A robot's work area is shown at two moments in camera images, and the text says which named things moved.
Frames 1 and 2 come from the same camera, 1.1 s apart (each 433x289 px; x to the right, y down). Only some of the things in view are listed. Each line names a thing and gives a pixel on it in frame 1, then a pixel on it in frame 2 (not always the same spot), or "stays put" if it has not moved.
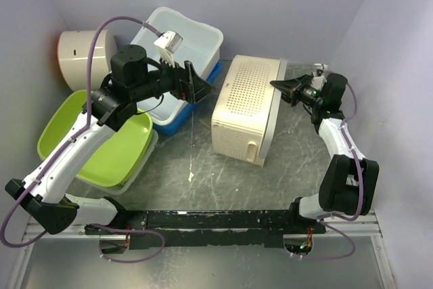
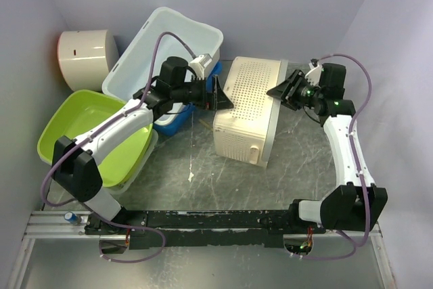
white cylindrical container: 74,49 stays put
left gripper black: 178,74 -> 218,100
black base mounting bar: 153,229 stays put
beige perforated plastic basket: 245,117 stays put
